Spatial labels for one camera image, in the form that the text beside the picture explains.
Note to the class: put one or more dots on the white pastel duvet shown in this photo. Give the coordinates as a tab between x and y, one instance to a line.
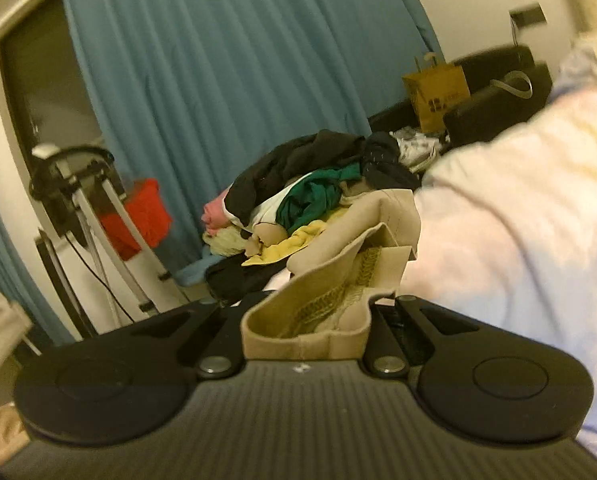
509	227

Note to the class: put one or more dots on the beige trousers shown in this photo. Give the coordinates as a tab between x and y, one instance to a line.
323	312

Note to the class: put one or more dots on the pile of mixed clothes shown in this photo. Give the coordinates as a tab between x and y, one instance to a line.
283	202

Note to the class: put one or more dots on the dark window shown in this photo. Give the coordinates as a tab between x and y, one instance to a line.
46	95

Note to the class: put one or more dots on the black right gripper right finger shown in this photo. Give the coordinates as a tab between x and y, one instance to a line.
405	334

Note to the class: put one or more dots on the yellow paper bag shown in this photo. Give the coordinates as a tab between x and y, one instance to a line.
434	89

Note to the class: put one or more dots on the black sofa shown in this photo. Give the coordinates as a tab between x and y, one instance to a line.
508	86

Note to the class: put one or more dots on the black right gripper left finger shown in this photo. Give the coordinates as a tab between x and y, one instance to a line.
203	337

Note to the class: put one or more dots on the garment steamer stand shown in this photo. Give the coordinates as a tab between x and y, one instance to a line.
67	175

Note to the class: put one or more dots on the blue curtain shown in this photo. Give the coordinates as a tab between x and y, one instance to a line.
190	92

